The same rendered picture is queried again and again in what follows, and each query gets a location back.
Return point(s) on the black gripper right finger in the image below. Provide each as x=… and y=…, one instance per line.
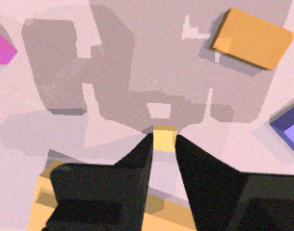
x=219, y=194

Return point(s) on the pale yellow block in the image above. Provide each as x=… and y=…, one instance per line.
x=164, y=137

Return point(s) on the small pink block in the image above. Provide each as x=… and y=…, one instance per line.
x=7, y=52

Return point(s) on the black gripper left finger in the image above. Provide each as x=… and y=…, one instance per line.
x=125, y=181

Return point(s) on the purple block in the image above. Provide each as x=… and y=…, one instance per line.
x=284, y=126

